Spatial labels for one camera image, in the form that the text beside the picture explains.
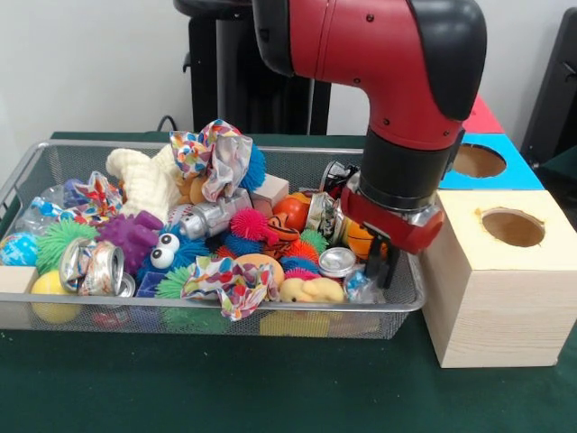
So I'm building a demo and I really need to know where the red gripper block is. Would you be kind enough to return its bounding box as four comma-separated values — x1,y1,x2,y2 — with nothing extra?
339,183,446,290

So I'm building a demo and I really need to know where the orange toy basketball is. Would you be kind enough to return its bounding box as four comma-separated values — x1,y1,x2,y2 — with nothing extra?
346,222,389,262

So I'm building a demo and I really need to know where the wooden box with three holes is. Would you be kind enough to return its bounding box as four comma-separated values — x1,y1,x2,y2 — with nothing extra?
419,94,577,369

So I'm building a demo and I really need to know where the blue spiky rubber ball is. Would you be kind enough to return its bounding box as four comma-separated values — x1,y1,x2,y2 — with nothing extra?
237,143,268,189

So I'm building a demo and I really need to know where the silver toy robot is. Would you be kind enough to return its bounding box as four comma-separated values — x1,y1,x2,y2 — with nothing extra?
178,187,252,239

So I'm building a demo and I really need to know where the dark green side tablecloth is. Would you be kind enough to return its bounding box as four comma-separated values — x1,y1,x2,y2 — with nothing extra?
536,146,577,217

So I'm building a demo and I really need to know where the black upright panel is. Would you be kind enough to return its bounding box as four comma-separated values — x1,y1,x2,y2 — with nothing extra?
518,6,577,168

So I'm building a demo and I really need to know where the cream waffle cloth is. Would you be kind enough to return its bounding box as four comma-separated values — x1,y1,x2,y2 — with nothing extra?
105,143,182,218

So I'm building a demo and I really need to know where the purple knobby rubber ball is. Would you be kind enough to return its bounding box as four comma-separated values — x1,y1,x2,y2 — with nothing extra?
95,209,164,275

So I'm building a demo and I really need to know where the crushed silver drink can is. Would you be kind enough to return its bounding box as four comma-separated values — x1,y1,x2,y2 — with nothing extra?
58,237,136,298

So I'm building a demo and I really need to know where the green spiky rubber ball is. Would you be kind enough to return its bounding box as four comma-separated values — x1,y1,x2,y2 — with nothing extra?
34,219,99,275

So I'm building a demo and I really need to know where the yellow ball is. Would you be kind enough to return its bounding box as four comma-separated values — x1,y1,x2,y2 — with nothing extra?
29,269,85,325

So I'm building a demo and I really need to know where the blue globe ball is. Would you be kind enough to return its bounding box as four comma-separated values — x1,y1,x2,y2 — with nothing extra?
0,232,40,267

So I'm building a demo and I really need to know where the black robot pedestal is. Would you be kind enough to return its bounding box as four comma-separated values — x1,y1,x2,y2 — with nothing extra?
173,0,334,136

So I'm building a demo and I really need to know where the wire mesh bin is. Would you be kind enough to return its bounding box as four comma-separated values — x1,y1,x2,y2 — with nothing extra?
0,139,428,340

